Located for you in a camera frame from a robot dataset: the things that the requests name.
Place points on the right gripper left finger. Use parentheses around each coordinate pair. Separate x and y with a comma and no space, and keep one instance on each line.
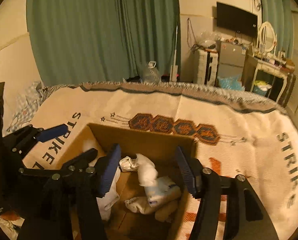
(106,169)

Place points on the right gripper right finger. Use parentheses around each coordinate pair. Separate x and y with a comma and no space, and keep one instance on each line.
(190,169)

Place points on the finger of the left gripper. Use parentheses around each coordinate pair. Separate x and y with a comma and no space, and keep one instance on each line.
(81,161)
(44,135)

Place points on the white soft wad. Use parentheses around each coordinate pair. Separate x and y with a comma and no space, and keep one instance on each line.
(147,173)

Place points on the white folded cloth in box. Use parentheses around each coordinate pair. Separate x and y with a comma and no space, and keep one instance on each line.
(165,190)

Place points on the brown cardboard box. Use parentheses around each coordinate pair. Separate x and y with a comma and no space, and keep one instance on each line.
(160,148)

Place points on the plaid blue bedsheet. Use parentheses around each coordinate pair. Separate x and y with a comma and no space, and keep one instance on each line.
(28,103)

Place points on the beige cloth in box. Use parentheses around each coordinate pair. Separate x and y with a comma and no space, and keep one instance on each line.
(162,213)

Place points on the beige woven bed blanket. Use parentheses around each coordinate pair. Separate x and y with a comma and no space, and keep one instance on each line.
(236,132)

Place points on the blue plastic bag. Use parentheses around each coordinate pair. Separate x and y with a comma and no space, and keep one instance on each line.
(231,83)

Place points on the white mop pole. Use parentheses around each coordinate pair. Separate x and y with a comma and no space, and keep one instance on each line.
(174,67)

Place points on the clear water jug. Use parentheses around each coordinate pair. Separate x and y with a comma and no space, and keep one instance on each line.
(150,73)

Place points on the white suitcase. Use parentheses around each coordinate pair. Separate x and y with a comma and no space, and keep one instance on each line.
(205,67)

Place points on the green curtain left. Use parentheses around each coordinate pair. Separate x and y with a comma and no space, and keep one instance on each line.
(75,41)

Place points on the green curtain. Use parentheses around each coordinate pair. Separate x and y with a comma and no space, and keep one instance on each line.
(278,13)
(75,41)

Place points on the grey mini fridge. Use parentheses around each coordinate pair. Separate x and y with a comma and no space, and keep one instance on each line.
(231,58)

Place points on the white vanity table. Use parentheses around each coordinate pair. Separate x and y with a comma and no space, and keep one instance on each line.
(282,82)

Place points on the white oval vanity mirror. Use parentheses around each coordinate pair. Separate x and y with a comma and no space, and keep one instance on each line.
(267,38)

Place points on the green curtain right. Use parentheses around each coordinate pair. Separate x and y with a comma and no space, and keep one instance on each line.
(278,13)

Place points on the black wall television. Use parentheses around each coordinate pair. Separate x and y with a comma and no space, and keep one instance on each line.
(236,19)

